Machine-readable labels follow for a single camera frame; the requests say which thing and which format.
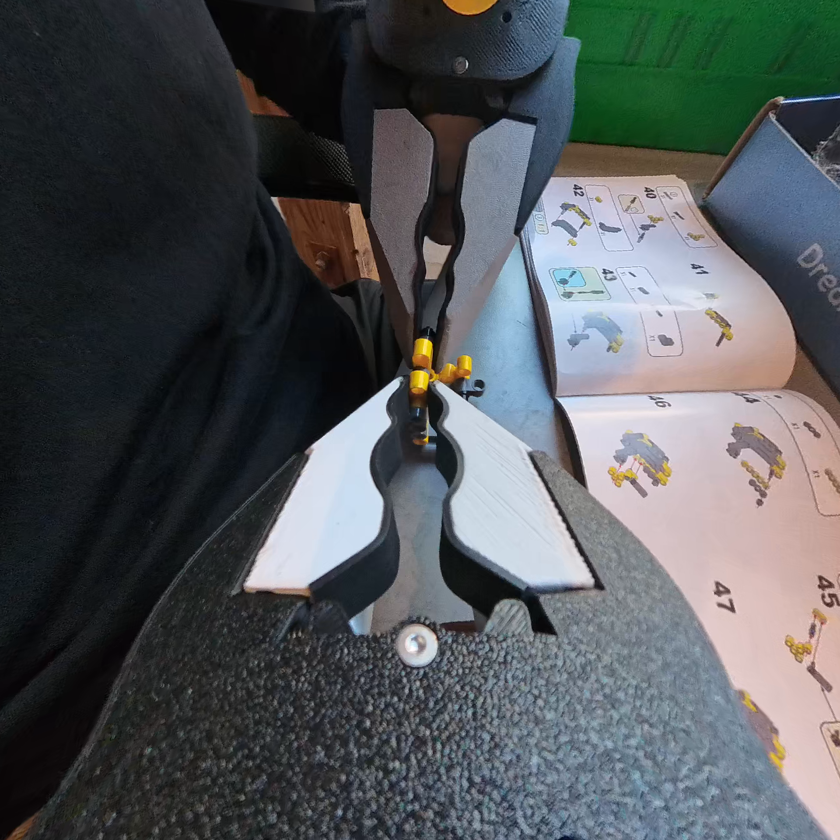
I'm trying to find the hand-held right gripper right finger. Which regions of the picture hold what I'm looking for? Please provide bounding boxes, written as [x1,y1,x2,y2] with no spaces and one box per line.
[428,381,605,634]

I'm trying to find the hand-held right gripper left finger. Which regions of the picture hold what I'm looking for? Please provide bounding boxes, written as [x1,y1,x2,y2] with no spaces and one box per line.
[243,377,406,614]

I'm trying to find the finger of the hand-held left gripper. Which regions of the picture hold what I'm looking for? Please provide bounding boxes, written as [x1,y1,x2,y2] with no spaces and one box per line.
[364,107,435,358]
[438,117,539,358]

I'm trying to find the grey yellow brick assembly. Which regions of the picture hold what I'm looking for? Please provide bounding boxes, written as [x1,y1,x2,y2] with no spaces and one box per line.
[407,325,488,448]

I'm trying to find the person's left hand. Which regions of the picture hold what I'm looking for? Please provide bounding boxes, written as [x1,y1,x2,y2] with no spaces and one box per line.
[423,113,488,242]

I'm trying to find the wooden panel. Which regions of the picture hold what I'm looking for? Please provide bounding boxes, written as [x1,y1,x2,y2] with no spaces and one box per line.
[236,69,382,290]

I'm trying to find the open instruction booklet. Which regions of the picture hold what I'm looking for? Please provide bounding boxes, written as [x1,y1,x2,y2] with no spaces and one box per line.
[521,174,840,840]

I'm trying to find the green object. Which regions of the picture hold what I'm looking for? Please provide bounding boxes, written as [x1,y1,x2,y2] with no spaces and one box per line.
[561,0,840,158]

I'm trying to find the person's dark clothing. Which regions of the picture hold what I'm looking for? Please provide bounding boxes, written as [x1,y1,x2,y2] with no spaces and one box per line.
[0,0,403,818]

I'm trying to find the dark blue cardboard box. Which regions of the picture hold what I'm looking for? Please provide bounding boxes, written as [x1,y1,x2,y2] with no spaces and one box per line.
[699,95,840,395]

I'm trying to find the clear plastic bags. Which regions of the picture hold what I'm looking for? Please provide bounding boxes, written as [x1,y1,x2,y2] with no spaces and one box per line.
[810,121,840,186]

